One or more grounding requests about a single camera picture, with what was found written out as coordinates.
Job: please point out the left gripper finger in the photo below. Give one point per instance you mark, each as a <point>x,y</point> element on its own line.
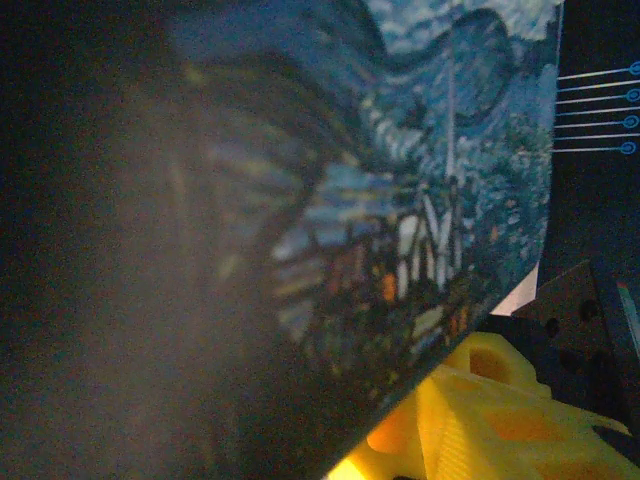
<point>475,425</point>

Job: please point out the starry night print box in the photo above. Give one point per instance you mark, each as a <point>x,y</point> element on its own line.
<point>425,200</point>

